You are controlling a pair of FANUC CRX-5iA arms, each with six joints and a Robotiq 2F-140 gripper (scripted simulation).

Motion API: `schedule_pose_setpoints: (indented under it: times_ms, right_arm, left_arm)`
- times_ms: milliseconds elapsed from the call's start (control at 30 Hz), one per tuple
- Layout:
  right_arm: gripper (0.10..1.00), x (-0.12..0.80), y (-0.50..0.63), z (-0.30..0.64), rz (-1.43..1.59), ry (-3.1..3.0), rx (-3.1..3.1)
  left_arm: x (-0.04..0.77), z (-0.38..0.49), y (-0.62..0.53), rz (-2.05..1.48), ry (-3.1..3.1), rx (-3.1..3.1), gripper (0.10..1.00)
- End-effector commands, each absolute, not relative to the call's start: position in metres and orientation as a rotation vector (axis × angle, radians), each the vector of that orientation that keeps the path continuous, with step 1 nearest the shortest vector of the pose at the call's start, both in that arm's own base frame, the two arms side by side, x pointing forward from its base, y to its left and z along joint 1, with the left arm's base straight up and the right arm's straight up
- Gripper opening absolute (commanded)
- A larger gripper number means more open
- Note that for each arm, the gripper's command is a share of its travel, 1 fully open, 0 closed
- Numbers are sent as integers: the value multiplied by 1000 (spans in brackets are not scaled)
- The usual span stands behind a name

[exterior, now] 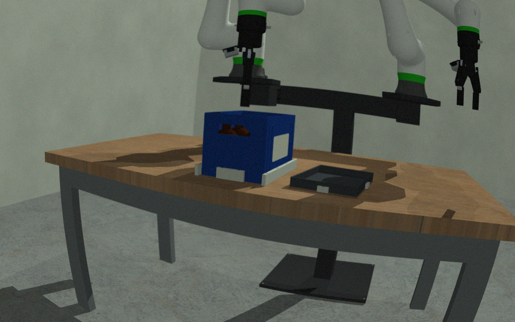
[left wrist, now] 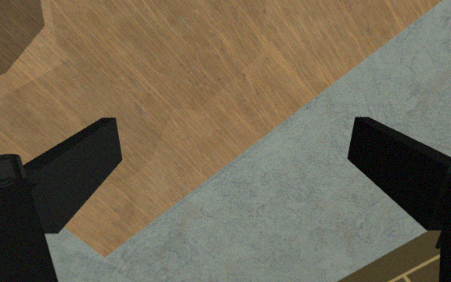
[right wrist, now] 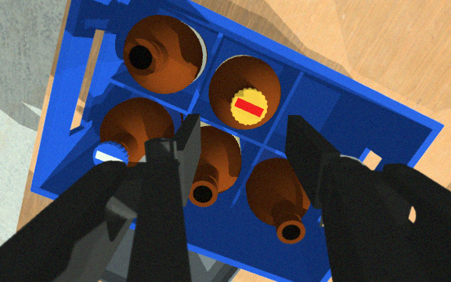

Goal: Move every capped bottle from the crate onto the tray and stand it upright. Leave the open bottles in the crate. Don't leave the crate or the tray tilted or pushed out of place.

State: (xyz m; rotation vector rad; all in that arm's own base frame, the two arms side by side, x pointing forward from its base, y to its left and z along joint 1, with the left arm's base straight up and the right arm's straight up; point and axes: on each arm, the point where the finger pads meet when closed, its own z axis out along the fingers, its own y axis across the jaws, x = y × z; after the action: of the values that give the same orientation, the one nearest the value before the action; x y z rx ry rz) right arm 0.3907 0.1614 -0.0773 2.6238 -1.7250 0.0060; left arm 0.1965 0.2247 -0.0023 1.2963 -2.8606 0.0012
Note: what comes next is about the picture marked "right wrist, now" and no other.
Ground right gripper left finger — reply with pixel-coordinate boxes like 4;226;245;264
0;114;201;282

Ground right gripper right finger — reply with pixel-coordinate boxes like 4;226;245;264
285;115;451;282

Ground grey rectangular tray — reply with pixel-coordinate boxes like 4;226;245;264
100;228;241;282

